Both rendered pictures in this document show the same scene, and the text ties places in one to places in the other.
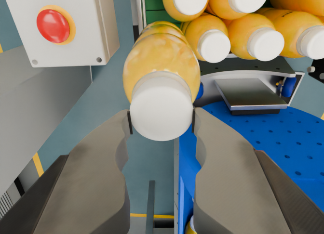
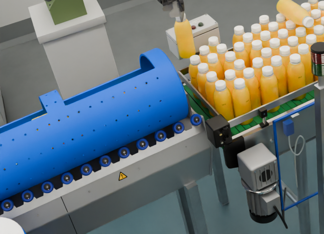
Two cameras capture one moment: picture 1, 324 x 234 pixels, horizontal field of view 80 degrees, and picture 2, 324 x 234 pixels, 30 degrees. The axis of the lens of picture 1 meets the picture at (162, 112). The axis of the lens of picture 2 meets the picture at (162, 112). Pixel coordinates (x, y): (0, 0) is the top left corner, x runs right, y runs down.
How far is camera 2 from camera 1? 2.32 m
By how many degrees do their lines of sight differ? 64
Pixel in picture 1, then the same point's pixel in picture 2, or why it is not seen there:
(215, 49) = (194, 58)
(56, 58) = (171, 33)
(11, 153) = (75, 70)
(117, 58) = (141, 210)
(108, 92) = not seen: hidden behind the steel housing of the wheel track
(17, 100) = (110, 77)
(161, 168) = not seen: outside the picture
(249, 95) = not seen: hidden behind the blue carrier
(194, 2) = (203, 48)
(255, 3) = (210, 57)
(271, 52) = (201, 67)
